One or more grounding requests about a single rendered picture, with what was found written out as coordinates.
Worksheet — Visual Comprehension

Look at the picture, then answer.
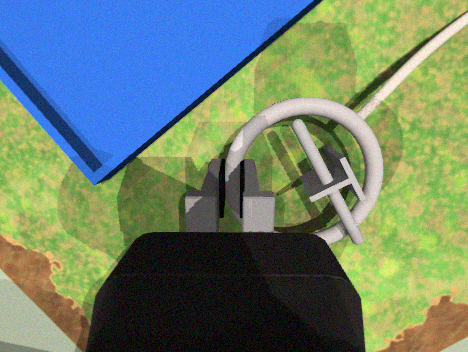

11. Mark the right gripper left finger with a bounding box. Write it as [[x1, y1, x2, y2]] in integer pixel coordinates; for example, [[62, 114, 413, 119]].
[[185, 159, 225, 232]]

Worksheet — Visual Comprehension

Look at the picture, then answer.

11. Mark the white ring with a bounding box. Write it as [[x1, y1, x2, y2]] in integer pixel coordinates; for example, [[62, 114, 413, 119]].
[[225, 97, 384, 245]]

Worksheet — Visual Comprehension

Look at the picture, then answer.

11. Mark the green grassy ground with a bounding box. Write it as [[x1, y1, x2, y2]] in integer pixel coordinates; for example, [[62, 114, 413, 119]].
[[0, 0, 468, 352]]

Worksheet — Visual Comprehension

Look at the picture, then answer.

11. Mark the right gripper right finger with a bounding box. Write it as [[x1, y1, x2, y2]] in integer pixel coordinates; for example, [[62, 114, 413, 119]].
[[240, 159, 275, 233]]

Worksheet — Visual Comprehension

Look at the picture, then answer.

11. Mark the blue tray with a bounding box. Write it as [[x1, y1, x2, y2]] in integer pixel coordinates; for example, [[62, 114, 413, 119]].
[[0, 0, 323, 185]]

